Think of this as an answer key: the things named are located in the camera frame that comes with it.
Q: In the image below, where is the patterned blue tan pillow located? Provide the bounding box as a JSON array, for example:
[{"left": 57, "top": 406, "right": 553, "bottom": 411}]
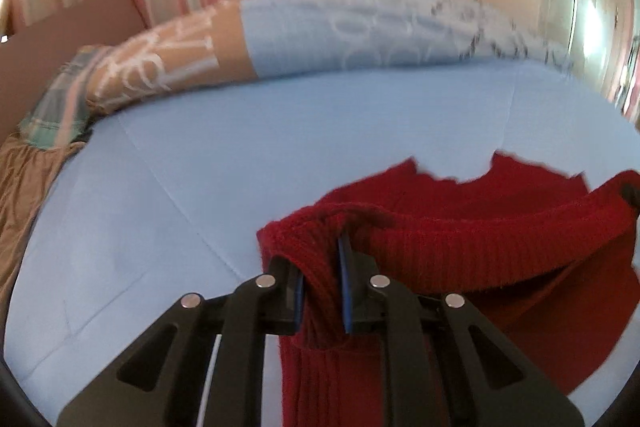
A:
[{"left": 85, "top": 0, "right": 576, "bottom": 115}]

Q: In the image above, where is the red knit sweater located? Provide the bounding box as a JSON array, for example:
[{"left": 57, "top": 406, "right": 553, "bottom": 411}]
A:
[{"left": 256, "top": 150, "right": 640, "bottom": 427}]

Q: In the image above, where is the brown garment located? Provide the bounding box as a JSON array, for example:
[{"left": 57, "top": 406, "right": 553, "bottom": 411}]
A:
[{"left": 0, "top": 139, "right": 86, "bottom": 303}]

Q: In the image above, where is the pink headboard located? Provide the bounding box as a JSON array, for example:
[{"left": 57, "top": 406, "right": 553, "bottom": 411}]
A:
[{"left": 0, "top": 0, "right": 148, "bottom": 142}]

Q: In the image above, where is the plaid pillow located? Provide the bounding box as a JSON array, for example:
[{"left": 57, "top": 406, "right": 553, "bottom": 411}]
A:
[{"left": 19, "top": 46, "right": 113, "bottom": 152}]

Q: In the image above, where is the light blue quilted bedspread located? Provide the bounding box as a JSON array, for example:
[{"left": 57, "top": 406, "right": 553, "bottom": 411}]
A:
[{"left": 0, "top": 57, "right": 640, "bottom": 427}]

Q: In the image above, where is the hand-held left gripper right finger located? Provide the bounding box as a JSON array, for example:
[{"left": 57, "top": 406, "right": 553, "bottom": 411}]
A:
[{"left": 337, "top": 234, "right": 586, "bottom": 427}]

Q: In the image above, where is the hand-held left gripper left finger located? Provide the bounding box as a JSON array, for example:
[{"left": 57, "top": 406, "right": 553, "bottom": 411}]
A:
[{"left": 56, "top": 254, "right": 306, "bottom": 427}]

